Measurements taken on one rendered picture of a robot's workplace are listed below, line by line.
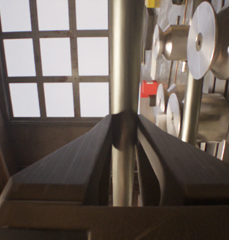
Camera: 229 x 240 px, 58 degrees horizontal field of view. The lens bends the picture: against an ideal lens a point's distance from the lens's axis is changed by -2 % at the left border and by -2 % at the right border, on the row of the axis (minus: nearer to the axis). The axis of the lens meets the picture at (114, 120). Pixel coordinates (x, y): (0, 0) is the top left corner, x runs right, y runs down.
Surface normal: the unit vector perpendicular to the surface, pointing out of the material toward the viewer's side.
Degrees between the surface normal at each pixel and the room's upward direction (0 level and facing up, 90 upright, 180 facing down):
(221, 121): 90
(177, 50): 90
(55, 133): 90
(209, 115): 90
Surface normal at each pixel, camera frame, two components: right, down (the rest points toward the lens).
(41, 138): -0.02, 0.30
